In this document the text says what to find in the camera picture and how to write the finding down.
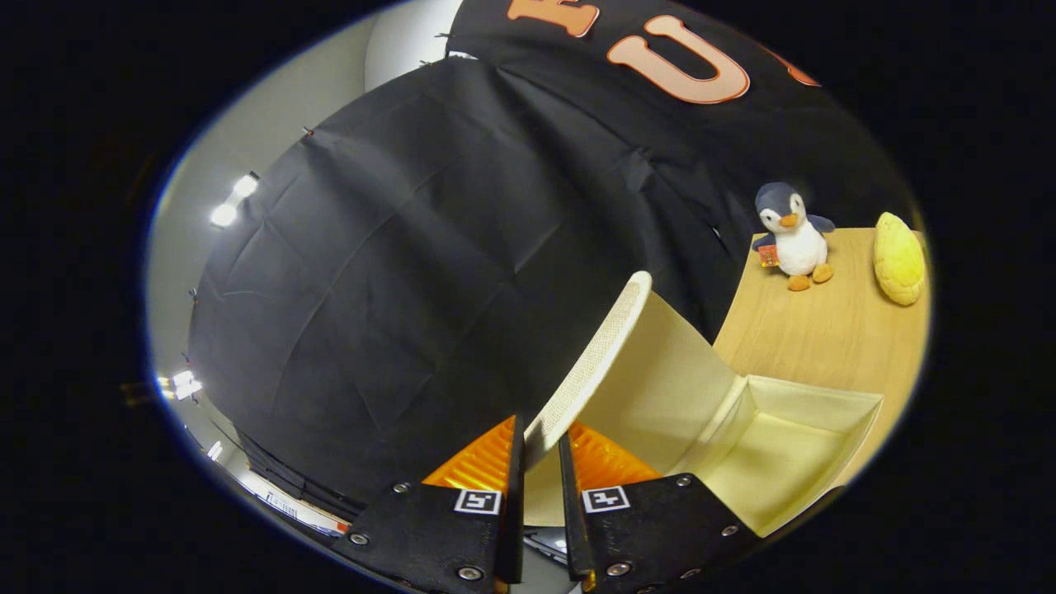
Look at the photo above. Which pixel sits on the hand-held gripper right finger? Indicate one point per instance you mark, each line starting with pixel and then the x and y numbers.
pixel 571 520

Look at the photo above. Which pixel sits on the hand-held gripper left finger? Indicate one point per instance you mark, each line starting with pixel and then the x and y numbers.
pixel 511 511

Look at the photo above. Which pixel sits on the beige fabric storage box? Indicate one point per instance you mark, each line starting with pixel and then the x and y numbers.
pixel 660 388

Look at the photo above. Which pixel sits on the ceiling strip light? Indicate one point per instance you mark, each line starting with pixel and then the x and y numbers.
pixel 235 200
pixel 183 384

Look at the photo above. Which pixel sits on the penguin plush toy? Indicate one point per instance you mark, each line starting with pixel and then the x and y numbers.
pixel 799 243

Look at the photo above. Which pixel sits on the yellow bread plush toy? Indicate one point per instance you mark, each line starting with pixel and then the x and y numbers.
pixel 898 260

